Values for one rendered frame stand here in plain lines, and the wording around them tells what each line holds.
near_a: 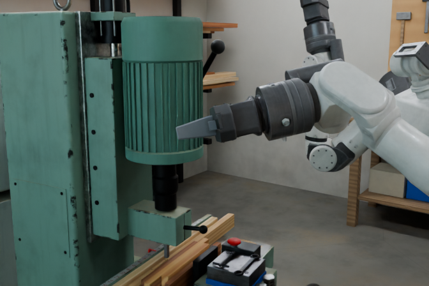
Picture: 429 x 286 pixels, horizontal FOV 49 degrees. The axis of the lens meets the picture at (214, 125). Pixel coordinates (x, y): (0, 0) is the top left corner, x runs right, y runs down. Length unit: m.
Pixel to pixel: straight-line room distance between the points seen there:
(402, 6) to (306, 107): 3.54
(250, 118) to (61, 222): 0.63
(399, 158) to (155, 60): 0.50
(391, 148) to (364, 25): 3.62
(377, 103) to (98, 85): 0.61
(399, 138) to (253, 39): 4.11
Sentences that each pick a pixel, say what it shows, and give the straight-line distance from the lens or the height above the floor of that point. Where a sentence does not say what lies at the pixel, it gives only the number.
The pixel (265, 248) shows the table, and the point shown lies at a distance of 1.34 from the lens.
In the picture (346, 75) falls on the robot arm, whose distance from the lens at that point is 0.74.
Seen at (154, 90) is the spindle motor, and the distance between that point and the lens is 0.98.
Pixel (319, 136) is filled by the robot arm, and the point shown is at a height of 1.18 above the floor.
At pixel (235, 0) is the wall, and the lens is 4.92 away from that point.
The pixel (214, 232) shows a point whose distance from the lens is 1.35.
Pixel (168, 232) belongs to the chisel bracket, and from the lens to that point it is 1.10.
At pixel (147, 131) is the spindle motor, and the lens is 0.99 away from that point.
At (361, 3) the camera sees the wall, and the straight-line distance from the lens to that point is 4.35.
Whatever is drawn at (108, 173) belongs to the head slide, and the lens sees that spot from 1.11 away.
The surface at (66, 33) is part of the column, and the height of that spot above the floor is 1.47.
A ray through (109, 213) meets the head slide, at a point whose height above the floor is 1.06.
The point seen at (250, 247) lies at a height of 1.01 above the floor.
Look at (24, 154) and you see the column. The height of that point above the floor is 1.19.
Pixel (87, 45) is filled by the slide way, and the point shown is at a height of 1.45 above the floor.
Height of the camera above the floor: 1.46
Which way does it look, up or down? 11 degrees down
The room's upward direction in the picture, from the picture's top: straight up
